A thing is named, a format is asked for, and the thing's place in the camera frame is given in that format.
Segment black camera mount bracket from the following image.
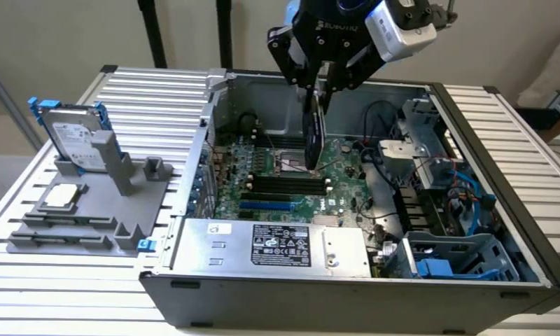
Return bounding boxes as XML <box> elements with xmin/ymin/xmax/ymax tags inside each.
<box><xmin>398</xmin><ymin>0</ymin><xmax>459</xmax><ymax>35</ymax></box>

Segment grey metal frame post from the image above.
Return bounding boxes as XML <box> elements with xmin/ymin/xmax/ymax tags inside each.
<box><xmin>0</xmin><ymin>51</ymin><xmax>44</xmax><ymax>150</ymax></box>

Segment grey case latch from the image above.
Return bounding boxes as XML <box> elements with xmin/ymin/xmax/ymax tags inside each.
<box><xmin>205</xmin><ymin>68</ymin><xmax>239</xmax><ymax>92</ymax></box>

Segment black expansion slot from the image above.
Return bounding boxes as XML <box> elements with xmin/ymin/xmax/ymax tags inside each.
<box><xmin>239</xmin><ymin>192</ymin><xmax>295</xmax><ymax>203</ymax></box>

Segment silver power supply unit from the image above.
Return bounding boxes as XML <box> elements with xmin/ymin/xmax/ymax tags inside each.
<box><xmin>170</xmin><ymin>218</ymin><xmax>374</xmax><ymax>280</ymax></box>

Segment blue data wire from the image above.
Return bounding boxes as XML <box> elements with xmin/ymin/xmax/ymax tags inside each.
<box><xmin>447</xmin><ymin>167</ymin><xmax>497</xmax><ymax>239</ymax></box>

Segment beige cloth cover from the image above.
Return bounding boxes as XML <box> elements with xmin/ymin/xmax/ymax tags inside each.
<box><xmin>517</xmin><ymin>27</ymin><xmax>560</xmax><ymax>110</ymax></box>

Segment CPU socket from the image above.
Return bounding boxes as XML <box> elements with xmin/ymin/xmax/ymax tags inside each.
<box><xmin>271</xmin><ymin>148</ymin><xmax>319</xmax><ymax>175</ymax></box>

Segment silver metal disk bay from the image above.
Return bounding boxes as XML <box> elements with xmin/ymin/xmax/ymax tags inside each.
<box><xmin>377</xmin><ymin>97</ymin><xmax>469</xmax><ymax>192</ymax></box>

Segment silver CPU chip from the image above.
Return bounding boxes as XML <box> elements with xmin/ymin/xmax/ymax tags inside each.
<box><xmin>43</xmin><ymin>183</ymin><xmax>84</xmax><ymax>208</ymax></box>

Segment green motherboard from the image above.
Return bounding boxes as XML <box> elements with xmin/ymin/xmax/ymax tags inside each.
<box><xmin>211</xmin><ymin>134</ymin><xmax>374</xmax><ymax>225</ymax></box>

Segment black open PC case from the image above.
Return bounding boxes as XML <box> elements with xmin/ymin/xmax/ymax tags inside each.
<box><xmin>139</xmin><ymin>68</ymin><xmax>560</xmax><ymax>329</ymax></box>

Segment black wire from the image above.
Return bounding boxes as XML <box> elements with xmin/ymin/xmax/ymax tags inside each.
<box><xmin>361</xmin><ymin>100</ymin><xmax>399</xmax><ymax>141</ymax></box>

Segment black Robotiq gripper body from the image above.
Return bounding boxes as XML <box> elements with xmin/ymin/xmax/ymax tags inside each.
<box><xmin>291</xmin><ymin>0</ymin><xmax>379</xmax><ymax>64</ymax></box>

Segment blue expansion slot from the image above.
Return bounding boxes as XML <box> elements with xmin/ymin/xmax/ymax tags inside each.
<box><xmin>238</xmin><ymin>200</ymin><xmax>293</xmax><ymax>211</ymax></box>

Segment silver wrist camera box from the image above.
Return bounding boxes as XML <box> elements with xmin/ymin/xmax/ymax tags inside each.
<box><xmin>365</xmin><ymin>0</ymin><xmax>438</xmax><ymax>63</ymax></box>

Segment green RAM stick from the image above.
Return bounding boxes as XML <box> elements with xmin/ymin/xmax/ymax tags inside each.
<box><xmin>11</xmin><ymin>235</ymin><xmax>108</xmax><ymax>246</ymax></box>
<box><xmin>23</xmin><ymin>216</ymin><xmax>114</xmax><ymax>225</ymax></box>

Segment grey printed parts rack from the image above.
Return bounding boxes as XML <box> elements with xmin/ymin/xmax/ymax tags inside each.
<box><xmin>6</xmin><ymin>131</ymin><xmax>178</xmax><ymax>259</ymax></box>

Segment blue drive latch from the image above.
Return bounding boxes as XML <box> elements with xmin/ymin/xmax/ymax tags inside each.
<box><xmin>414</xmin><ymin>258</ymin><xmax>455</xmax><ymax>280</ymax></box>

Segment black RAM slot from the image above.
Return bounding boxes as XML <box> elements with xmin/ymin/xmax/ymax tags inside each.
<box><xmin>253</xmin><ymin>184</ymin><xmax>331</xmax><ymax>193</ymax></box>
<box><xmin>253</xmin><ymin>174</ymin><xmax>331</xmax><ymax>182</ymax></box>
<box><xmin>253</xmin><ymin>189</ymin><xmax>331</xmax><ymax>197</ymax></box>
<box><xmin>253</xmin><ymin>178</ymin><xmax>331</xmax><ymax>187</ymax></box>

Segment black box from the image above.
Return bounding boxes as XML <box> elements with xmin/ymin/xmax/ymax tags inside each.
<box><xmin>513</xmin><ymin>107</ymin><xmax>560</xmax><ymax>144</ymax></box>

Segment black stand pole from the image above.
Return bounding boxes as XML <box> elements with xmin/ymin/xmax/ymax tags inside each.
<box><xmin>142</xmin><ymin>0</ymin><xmax>170</xmax><ymax>69</ymax></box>
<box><xmin>217</xmin><ymin>0</ymin><xmax>235</xmax><ymax>70</ymax></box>

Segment hard disk with blue rails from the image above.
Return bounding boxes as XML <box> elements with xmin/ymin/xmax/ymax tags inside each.
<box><xmin>27</xmin><ymin>98</ymin><xmax>119</xmax><ymax>175</ymax></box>

